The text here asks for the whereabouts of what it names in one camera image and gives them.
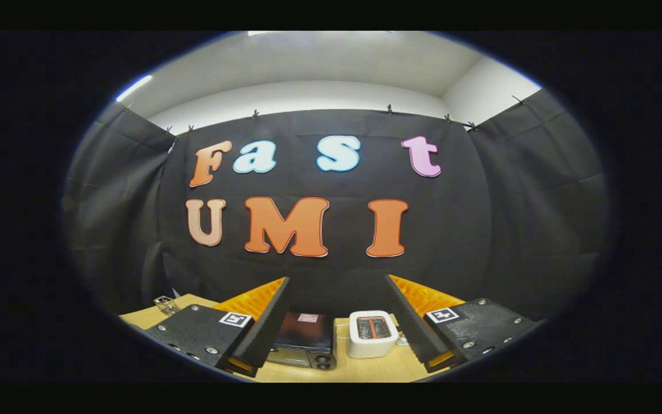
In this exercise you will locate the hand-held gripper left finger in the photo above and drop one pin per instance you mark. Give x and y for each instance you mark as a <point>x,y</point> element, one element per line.
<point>265,330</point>

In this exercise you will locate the white pop-up toaster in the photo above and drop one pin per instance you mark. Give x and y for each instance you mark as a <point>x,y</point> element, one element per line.
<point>372,345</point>

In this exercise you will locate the row of black clips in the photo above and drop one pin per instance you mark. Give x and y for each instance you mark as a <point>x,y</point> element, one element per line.
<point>389,108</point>

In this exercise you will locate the ceiling light strip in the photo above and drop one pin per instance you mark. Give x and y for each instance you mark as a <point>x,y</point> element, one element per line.
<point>134,88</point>

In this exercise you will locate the white bottle green label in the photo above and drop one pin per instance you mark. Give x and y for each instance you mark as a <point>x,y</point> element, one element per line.
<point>403,340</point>

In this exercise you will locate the black toaster oven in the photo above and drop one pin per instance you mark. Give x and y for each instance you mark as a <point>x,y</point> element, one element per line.
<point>305,339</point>

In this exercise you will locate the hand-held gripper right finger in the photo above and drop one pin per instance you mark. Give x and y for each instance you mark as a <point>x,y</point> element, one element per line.
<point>408,325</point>

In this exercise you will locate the clear glass holder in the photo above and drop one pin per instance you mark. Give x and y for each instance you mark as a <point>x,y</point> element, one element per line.
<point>165,305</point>

